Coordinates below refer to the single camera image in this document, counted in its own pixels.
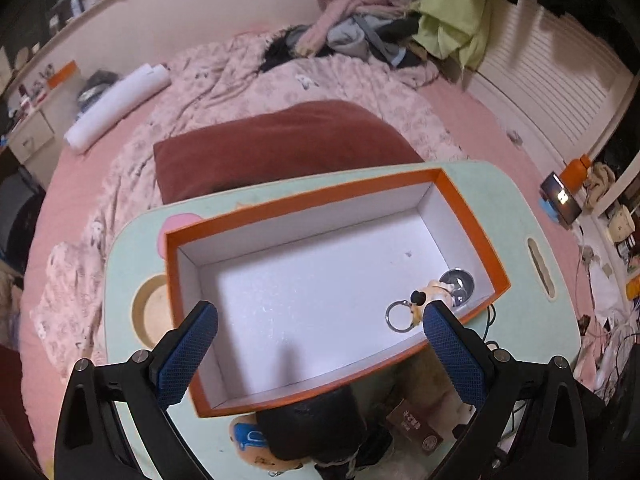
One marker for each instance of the orange white cardboard box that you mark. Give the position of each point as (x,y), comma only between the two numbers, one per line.
(307,287)

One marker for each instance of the small orange box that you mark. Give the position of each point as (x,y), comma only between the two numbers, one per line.
(63,74)

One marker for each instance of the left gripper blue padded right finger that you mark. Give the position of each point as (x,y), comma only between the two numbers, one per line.
(471,366)

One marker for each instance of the brown playing card box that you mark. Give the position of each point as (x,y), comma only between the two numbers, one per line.
(405,418)

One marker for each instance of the green hanging cloth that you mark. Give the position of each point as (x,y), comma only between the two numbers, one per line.
(457,29)

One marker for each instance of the smartphone on stand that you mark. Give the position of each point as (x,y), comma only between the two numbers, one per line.
(558,202)

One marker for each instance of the keyring with plush charm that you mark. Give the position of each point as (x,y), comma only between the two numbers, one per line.
(407,309)

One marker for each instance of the white paper roll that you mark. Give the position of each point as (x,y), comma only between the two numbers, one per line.
(116,103)

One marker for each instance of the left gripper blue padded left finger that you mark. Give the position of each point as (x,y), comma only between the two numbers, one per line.
(172,363)

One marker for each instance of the pile of clothes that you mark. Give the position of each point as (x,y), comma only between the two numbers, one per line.
(364,29)

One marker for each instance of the dark red pillow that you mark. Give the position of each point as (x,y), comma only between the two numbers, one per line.
(306,139)

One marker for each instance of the mint green lap table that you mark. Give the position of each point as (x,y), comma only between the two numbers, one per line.
(535,319)

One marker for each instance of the black pouch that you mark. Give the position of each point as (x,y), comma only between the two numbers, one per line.
(328,429)

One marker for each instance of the pink floral blanket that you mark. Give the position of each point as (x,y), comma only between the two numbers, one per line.
(91,197)

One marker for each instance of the orange bottle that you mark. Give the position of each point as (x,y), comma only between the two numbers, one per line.
(575,173)

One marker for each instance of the white bedside drawer cabinet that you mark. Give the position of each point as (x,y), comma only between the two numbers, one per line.
(38,142)

